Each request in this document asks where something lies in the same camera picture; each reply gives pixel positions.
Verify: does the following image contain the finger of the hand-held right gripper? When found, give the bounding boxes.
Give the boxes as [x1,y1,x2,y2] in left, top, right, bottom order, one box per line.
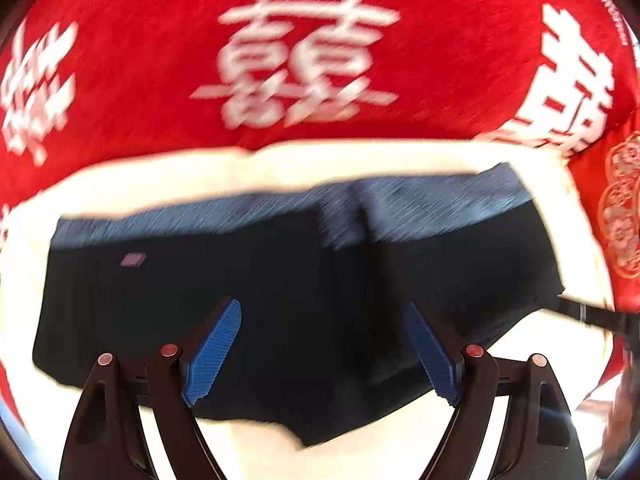
[556,297,640,337]

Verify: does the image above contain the cream blanket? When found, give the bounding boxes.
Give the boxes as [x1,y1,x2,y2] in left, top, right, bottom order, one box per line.
[0,139,617,480]

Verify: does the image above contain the black pants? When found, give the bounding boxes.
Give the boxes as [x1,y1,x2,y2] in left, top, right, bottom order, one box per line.
[32,200,568,448]

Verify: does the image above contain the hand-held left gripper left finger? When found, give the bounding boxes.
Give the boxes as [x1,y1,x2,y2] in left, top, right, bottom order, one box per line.
[59,297,242,480]

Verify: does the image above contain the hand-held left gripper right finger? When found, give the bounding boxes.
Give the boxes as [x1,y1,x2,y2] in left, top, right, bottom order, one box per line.
[404,300,587,480]

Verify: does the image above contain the red printed blanket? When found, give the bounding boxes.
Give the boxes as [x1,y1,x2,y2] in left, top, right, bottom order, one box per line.
[0,0,640,431]

